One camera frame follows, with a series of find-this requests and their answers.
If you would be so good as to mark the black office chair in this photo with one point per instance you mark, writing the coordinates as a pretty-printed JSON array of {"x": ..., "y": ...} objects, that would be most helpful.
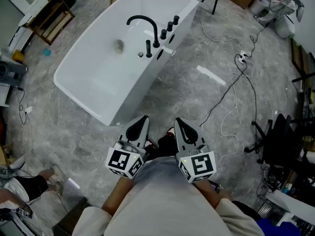
[{"x": 283, "y": 141}]

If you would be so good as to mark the white drawer cabinet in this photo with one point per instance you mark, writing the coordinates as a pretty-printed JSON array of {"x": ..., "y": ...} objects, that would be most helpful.
[{"x": 3, "y": 95}]

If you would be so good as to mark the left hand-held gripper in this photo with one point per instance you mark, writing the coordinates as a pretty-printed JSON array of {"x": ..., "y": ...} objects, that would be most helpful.
[{"x": 118, "y": 160}]

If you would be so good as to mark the person's beige shirt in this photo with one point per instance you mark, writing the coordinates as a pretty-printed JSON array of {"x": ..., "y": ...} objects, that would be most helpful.
[{"x": 162, "y": 205}]

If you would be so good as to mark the yellow bin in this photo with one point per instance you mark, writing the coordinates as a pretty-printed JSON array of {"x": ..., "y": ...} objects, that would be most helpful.
[{"x": 18, "y": 56}]

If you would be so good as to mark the chrome overflow knob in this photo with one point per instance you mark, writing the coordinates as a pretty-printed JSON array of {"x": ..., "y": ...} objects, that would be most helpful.
[{"x": 140, "y": 55}]

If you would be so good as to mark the wooden shelf rack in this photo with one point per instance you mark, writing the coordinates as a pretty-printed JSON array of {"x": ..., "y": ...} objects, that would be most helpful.
[{"x": 49, "y": 21}]

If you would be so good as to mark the small teal item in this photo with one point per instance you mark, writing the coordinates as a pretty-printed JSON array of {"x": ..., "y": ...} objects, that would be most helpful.
[{"x": 46, "y": 52}]

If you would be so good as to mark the person's right forearm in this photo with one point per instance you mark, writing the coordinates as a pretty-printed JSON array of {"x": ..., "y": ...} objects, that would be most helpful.
[{"x": 209, "y": 195}]

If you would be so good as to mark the person's black trousers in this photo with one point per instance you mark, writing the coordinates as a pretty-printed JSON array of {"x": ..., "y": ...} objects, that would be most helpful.
[{"x": 162, "y": 147}]

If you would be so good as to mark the person's left sneaker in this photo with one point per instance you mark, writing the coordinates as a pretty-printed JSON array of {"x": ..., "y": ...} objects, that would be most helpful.
[{"x": 150, "y": 142}]

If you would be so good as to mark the white bathtub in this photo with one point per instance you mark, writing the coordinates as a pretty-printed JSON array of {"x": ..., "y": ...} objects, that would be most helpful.
[{"x": 98, "y": 82}]

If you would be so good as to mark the black round faucet knob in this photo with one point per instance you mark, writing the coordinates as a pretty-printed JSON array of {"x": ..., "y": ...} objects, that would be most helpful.
[
  {"x": 175, "y": 20},
  {"x": 163, "y": 34},
  {"x": 169, "y": 26}
]

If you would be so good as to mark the grey round appliance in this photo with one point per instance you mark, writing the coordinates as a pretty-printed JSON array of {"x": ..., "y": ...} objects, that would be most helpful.
[{"x": 9, "y": 72}]

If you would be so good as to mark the person's sneaker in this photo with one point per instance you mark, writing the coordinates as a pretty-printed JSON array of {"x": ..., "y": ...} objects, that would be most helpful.
[
  {"x": 169, "y": 131},
  {"x": 150, "y": 142}
]

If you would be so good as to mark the white desk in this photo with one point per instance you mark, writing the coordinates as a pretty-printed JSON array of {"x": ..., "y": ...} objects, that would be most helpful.
[{"x": 290, "y": 203}]

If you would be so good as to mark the white power strip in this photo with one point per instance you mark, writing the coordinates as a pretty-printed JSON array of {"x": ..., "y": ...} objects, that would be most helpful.
[{"x": 243, "y": 55}]

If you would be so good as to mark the wooden frame rack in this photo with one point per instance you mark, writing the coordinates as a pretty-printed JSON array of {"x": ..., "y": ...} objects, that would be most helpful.
[{"x": 301, "y": 58}]

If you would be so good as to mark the black curved faucet spout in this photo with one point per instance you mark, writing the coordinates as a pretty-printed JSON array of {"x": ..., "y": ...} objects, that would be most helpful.
[{"x": 155, "y": 33}]

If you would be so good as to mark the black handheld shower head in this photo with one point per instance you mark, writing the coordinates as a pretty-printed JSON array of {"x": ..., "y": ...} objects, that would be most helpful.
[{"x": 148, "y": 48}]

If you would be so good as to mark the person's left forearm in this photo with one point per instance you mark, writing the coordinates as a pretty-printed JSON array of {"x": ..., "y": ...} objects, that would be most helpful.
[{"x": 118, "y": 195}]

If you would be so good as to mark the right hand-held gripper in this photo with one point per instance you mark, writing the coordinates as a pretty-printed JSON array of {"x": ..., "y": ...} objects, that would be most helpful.
[{"x": 201, "y": 163}]

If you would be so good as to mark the person's right sneaker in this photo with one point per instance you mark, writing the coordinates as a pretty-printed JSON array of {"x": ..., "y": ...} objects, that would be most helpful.
[{"x": 169, "y": 131}]

